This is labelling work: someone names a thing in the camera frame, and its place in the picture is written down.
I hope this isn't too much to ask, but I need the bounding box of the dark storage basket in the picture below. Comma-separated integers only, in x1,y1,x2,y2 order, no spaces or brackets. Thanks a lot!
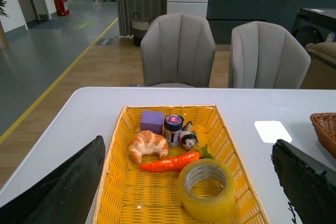
132,12,155,47

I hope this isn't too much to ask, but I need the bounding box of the orange toy carrot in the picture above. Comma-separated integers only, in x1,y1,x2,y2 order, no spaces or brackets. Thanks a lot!
140,145,214,173

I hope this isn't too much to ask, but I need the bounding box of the yellow clear tape roll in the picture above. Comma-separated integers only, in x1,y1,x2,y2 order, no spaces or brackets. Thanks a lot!
178,159,235,223

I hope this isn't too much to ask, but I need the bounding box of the yellow woven basket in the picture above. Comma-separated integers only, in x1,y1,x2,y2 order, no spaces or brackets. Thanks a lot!
92,105,269,223

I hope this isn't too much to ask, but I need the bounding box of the dark grey counter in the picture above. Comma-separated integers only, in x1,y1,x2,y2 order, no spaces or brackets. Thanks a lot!
206,0,335,44

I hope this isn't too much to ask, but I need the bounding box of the red box on floor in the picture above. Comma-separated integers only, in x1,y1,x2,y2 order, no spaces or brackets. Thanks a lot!
54,0,70,16

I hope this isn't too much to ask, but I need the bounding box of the right grey chair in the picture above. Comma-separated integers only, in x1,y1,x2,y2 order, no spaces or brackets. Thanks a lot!
228,21,311,89

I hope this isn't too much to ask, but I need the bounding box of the beige cushion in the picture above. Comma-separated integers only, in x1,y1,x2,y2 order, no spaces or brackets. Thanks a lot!
305,42,335,65

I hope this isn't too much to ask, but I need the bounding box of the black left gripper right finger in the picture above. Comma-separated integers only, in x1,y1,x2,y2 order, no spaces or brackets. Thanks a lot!
271,139,335,223

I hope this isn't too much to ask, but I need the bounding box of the panda figurine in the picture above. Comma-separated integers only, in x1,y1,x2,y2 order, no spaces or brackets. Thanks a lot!
180,121,199,151

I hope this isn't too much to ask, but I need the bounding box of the plant in tan pot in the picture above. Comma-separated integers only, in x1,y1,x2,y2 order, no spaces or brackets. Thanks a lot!
0,0,11,50

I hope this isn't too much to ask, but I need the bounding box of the grey chair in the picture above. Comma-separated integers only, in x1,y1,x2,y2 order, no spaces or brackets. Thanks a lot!
141,13,216,88
228,21,311,89

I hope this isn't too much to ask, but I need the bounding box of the toy croissant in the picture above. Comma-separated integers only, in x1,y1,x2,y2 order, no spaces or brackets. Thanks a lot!
128,130,169,164

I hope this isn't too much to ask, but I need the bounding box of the black appliance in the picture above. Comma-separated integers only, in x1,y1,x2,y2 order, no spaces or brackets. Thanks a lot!
291,8,335,47

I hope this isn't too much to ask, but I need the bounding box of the purple cube block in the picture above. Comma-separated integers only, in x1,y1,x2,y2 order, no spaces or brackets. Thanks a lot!
140,110,164,135

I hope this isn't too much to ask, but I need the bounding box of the brown wicker basket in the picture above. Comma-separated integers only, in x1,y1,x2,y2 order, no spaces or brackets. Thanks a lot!
310,112,335,158

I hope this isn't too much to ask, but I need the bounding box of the left grey chair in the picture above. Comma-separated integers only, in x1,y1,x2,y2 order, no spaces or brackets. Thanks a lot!
141,13,216,88

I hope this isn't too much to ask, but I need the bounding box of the small dark jar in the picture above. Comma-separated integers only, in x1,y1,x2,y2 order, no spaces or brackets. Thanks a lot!
163,114,184,147

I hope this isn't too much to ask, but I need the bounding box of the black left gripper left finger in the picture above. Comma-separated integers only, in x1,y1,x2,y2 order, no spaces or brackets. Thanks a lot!
1,135,106,223

